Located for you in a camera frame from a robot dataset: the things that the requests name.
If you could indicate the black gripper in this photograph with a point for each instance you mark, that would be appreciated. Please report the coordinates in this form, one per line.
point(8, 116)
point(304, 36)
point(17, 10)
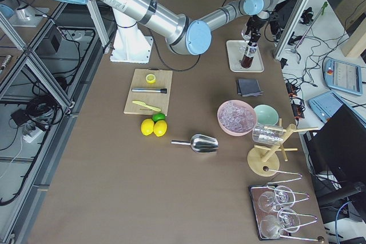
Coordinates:
point(255, 23)

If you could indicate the tea bottle white cap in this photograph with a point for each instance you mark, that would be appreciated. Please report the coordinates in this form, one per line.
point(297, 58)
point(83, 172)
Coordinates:
point(248, 56)

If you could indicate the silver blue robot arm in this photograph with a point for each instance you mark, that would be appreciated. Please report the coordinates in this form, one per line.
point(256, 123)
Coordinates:
point(184, 36)

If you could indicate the clear wine glass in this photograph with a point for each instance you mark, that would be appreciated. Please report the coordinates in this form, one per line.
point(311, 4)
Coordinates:
point(243, 35)

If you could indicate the dark grey folded cloth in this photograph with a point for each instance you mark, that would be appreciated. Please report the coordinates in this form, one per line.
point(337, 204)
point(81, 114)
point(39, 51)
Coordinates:
point(248, 87)

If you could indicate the green bowl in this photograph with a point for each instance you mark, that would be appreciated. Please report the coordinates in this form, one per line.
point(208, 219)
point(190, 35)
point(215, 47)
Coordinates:
point(266, 115)

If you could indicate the pink bowl with ice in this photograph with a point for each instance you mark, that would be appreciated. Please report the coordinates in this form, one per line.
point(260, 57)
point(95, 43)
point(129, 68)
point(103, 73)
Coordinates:
point(236, 118)

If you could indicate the wooden cutting board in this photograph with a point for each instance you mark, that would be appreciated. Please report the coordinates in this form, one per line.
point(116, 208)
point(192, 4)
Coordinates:
point(152, 87)

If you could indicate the blue teach pendant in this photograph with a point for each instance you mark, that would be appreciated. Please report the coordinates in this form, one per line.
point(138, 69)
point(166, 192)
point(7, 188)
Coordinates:
point(326, 105)
point(343, 76)

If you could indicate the clear textured glass cup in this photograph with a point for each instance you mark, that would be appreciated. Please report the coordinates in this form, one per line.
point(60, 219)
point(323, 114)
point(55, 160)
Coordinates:
point(268, 134)

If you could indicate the steel muddler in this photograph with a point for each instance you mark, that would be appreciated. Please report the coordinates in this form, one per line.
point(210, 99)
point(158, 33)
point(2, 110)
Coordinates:
point(149, 90)

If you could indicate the half lemon slice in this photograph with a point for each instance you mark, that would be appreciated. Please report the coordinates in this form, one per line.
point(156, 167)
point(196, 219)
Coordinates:
point(150, 78)

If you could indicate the metal ice scoop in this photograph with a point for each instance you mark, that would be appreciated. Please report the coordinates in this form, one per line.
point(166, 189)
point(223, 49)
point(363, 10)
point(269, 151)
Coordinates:
point(200, 143)

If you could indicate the green lime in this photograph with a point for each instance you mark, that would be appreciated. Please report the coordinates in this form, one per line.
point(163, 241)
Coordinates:
point(158, 117)

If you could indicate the wooden glass tree stand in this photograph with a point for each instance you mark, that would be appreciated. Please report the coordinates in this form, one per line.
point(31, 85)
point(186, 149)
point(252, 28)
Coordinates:
point(262, 158)

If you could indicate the yellow lemon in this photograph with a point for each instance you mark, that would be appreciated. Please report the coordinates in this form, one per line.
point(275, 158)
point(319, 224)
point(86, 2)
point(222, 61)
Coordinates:
point(147, 126)
point(160, 128)

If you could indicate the yellow plastic knife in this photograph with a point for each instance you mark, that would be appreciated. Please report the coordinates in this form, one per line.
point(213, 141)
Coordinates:
point(143, 104)

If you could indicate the black monitor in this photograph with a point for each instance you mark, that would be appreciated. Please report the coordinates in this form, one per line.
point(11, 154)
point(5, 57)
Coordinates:
point(339, 147)

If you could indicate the upside wine glass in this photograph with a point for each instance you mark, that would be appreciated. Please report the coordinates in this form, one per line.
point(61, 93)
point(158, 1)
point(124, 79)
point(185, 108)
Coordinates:
point(284, 224)
point(275, 198)

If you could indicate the black tray with glasses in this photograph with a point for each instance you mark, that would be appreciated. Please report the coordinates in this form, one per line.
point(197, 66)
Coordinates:
point(254, 192)

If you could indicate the aluminium frame post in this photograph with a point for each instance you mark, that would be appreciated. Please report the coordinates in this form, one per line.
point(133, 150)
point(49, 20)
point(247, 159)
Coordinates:
point(289, 28)

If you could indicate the white pillar mount base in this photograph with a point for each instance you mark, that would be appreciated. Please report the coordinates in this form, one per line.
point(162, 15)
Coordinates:
point(130, 45)

